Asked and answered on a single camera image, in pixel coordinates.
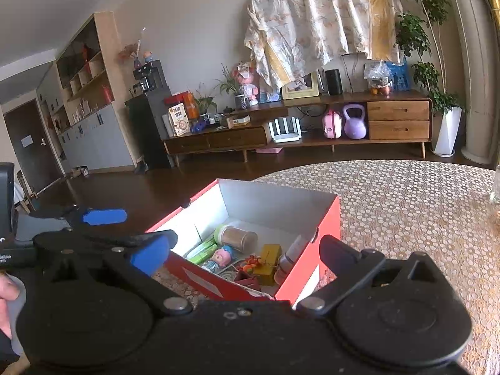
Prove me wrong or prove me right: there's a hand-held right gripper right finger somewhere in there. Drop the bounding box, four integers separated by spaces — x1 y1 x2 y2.
296 235 451 316

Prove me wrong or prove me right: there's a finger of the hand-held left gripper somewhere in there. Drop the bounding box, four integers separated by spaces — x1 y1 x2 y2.
29 205 128 229
33 230 178 253

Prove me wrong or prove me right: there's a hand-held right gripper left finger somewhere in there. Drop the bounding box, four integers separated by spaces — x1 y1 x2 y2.
35 238 195 316

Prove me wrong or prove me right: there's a red cardboard box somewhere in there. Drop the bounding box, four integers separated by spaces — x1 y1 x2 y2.
145 179 342 307

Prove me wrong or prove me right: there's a small clear bottle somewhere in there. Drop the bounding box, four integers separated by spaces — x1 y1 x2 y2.
274 253 299 285

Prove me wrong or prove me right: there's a small yellow box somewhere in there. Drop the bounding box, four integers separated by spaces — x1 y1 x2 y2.
252 244 283 286

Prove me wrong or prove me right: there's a pink and blue toy figure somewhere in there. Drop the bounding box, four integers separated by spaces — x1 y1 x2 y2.
201 245 235 273

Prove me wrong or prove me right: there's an orange red toy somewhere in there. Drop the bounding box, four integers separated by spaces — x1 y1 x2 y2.
236 255 262 276

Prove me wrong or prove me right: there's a toothpick jar with green lid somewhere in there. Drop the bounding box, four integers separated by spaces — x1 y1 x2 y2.
214 224 258 251

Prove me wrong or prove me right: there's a person's left hand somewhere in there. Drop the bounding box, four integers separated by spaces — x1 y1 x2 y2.
0 271 21 339

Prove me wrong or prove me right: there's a dark wooden door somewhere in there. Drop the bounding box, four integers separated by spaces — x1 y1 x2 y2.
3 99 65 196

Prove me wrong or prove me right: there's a black cabinet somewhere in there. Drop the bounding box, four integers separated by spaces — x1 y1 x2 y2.
125 96 173 170

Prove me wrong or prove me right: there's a beige snack box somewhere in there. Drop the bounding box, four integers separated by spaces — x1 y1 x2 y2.
168 103 191 137

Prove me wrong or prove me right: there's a purple kettlebell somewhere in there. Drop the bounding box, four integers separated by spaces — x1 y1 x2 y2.
342 104 368 140

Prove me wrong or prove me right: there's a pink toy suitcase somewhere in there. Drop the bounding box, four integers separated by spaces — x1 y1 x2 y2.
322 109 343 139

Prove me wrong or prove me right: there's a white router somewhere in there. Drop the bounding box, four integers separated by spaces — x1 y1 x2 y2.
268 118 303 143

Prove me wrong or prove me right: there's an orange box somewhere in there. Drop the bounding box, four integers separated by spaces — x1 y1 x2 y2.
164 92 200 120

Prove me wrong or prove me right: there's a black coffee machine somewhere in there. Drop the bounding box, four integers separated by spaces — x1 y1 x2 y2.
131 60 168 94

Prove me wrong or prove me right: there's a small potted plant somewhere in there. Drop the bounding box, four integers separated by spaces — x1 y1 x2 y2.
191 84 217 116
214 64 251 110

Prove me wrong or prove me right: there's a wooden tv cabinet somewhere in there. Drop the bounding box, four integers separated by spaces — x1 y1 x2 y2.
163 91 433 167

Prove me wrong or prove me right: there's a white planter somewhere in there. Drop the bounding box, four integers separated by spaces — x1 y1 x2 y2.
433 106 463 158

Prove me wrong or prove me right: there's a vase with flowers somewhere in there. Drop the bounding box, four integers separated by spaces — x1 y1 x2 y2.
119 39 155 69

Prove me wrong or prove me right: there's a black speaker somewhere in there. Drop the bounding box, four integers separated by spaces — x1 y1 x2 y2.
325 69 343 95

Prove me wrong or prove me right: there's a plastic bag of fruit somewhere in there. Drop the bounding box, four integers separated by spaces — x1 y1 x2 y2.
364 60 392 96

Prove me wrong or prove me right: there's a blue bag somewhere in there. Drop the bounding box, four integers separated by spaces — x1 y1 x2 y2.
385 59 411 91

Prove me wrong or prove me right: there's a pink doll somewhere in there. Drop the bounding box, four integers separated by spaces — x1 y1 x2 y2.
234 62 260 106

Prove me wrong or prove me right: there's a standing air conditioner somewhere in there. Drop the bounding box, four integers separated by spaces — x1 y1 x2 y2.
441 0 500 165

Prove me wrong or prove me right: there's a floral cloth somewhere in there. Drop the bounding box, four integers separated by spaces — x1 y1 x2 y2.
245 0 405 90

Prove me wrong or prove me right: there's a wall shelving unit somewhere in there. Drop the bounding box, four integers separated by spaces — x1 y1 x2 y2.
37 12 135 173

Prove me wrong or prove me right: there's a picture frame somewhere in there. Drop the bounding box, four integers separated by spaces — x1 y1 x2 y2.
281 72 320 100

